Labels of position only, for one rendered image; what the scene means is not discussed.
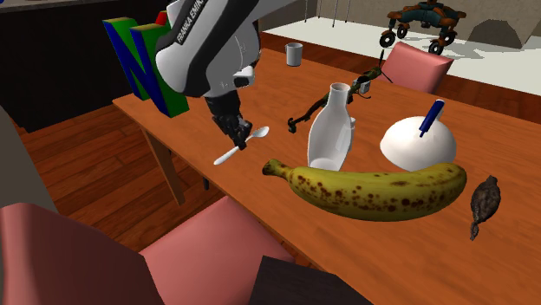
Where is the black cabinet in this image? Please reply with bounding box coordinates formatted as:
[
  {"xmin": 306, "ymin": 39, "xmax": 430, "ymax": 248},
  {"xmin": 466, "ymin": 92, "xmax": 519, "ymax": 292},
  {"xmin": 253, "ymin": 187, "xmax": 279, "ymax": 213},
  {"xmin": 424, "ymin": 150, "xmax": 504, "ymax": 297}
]
[{"xmin": 0, "ymin": 0, "xmax": 179, "ymax": 134}]

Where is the white plastic spoon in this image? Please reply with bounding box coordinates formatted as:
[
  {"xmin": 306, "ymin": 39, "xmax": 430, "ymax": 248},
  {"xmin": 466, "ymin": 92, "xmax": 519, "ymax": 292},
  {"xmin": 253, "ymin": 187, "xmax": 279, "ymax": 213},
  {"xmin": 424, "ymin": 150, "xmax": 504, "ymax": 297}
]
[{"xmin": 212, "ymin": 126, "xmax": 271, "ymax": 166}]

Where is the orange teal wheeled toy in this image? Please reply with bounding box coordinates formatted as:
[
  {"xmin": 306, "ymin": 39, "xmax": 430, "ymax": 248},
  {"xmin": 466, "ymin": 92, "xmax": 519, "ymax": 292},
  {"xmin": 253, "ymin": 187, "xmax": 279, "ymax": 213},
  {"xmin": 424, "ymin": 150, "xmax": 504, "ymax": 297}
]
[{"xmin": 378, "ymin": 0, "xmax": 467, "ymax": 56}]

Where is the grey mug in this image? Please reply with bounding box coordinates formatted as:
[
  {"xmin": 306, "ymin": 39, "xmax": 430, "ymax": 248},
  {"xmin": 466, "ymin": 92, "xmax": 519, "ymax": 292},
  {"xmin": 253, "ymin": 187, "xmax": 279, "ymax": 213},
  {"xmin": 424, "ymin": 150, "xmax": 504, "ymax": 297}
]
[{"xmin": 284, "ymin": 42, "xmax": 304, "ymax": 68}]

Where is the white bowl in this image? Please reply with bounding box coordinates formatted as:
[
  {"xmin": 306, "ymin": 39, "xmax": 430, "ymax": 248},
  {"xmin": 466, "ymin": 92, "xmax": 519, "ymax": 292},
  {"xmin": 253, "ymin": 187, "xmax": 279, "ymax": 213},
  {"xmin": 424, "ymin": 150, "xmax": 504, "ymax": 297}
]
[{"xmin": 379, "ymin": 115, "xmax": 459, "ymax": 172}]

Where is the blue green letter block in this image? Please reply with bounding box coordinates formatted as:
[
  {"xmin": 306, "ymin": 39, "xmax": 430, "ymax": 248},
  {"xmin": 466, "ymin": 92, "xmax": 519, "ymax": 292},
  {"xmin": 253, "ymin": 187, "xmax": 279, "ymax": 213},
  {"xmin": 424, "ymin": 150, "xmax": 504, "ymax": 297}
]
[{"xmin": 101, "ymin": 10, "xmax": 191, "ymax": 119}]

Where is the dark brown block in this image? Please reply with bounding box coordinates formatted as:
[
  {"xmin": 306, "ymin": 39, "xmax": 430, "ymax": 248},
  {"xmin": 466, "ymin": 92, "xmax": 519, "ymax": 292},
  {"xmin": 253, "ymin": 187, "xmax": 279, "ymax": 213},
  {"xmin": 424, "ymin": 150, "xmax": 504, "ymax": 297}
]
[{"xmin": 248, "ymin": 255, "xmax": 374, "ymax": 305}]

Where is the pink chair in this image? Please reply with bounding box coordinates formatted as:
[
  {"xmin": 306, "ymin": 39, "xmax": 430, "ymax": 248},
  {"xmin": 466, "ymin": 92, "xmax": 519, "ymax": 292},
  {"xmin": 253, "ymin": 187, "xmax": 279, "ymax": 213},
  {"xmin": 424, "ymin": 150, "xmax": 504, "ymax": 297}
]
[
  {"xmin": 377, "ymin": 41, "xmax": 456, "ymax": 95},
  {"xmin": 0, "ymin": 194, "xmax": 297, "ymax": 305}
]

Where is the white vase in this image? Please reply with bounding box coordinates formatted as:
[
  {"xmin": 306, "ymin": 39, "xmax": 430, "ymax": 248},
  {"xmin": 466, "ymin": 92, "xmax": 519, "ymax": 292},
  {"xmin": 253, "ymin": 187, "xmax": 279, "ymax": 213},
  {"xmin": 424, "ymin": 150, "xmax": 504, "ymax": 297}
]
[{"xmin": 306, "ymin": 81, "xmax": 357, "ymax": 172}]

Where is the dark brown flat fish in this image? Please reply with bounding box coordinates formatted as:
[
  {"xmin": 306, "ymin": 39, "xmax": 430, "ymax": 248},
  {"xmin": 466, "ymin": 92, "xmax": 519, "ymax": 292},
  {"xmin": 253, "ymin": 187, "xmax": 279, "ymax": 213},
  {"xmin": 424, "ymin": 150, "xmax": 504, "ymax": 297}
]
[{"xmin": 468, "ymin": 174, "xmax": 502, "ymax": 243}]

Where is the spotted yellow banana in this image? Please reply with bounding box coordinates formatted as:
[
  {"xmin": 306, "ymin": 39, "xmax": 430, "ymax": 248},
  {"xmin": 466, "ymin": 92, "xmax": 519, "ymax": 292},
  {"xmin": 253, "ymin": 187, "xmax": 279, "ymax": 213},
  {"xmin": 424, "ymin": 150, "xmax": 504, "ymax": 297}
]
[{"xmin": 261, "ymin": 158, "xmax": 468, "ymax": 223}]

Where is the blue pen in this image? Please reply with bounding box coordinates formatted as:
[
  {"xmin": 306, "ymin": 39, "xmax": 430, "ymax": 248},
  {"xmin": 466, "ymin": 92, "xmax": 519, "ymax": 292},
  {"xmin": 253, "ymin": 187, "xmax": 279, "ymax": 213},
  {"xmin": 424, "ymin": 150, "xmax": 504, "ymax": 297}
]
[{"xmin": 418, "ymin": 99, "xmax": 446, "ymax": 139}]

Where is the wooden table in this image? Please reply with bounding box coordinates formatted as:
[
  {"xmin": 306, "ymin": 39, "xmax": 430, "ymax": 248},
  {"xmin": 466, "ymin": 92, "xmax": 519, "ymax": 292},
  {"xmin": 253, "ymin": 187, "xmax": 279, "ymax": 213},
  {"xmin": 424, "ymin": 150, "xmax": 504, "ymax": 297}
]
[{"xmin": 111, "ymin": 47, "xmax": 541, "ymax": 305}]

